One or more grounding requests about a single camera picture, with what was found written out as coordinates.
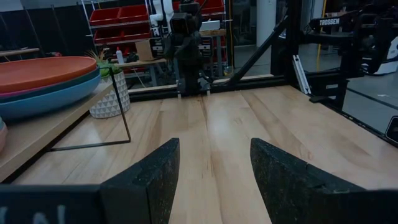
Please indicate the white machine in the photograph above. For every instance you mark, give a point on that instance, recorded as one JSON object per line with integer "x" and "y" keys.
{"x": 391, "y": 59}

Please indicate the cardboard box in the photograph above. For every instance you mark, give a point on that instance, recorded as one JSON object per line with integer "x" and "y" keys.
{"x": 143, "y": 50}

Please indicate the small white box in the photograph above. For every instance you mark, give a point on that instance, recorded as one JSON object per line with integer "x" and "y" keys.
{"x": 211, "y": 25}

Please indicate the orange plate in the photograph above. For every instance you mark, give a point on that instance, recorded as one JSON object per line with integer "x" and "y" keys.
{"x": 40, "y": 73}

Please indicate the wooden shelf with black legs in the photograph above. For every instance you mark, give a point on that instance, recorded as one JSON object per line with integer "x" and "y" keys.
{"x": 46, "y": 130}

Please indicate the red storage bin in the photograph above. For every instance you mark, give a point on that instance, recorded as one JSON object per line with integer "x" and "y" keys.
{"x": 214, "y": 6}
{"x": 133, "y": 13}
{"x": 104, "y": 15}
{"x": 138, "y": 31}
{"x": 109, "y": 35}

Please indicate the white aluminium bar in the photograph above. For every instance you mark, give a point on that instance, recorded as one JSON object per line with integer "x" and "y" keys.
{"x": 301, "y": 74}

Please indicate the white pipe-shaped object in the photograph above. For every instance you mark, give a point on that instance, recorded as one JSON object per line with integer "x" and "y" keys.
{"x": 161, "y": 12}

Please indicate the blue plate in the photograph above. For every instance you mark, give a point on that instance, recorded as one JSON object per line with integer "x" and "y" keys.
{"x": 46, "y": 104}

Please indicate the white bottle with red cap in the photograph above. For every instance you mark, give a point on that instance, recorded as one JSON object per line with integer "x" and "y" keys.
{"x": 120, "y": 57}

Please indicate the white column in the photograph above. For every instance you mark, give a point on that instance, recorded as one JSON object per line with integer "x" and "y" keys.
{"x": 266, "y": 21}

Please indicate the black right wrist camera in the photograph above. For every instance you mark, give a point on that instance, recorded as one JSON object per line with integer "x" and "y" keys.
{"x": 185, "y": 23}

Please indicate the pink plate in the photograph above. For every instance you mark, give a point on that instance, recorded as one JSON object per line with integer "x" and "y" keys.
{"x": 9, "y": 95}

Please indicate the succulent in white patterned pot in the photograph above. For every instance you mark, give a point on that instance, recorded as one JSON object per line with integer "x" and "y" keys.
{"x": 109, "y": 99}

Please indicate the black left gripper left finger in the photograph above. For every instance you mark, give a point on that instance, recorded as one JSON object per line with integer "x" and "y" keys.
{"x": 146, "y": 193}

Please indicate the metal storage rack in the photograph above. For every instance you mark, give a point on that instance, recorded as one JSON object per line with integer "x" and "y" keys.
{"x": 124, "y": 23}

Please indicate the small black device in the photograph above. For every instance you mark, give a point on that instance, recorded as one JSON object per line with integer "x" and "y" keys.
{"x": 393, "y": 130}

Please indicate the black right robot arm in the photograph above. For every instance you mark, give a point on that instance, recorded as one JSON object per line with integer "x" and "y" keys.
{"x": 189, "y": 71}

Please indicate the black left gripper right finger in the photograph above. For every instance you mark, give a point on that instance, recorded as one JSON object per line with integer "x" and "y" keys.
{"x": 292, "y": 193}

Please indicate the black Trossen-labelled equipment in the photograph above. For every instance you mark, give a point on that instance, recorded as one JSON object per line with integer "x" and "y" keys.
{"x": 329, "y": 21}

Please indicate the black aluminium table frame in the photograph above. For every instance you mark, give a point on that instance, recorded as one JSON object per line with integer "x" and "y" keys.
{"x": 255, "y": 87}

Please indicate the wooden workbench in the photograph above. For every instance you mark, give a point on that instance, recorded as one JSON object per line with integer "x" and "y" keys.
{"x": 140, "y": 63}

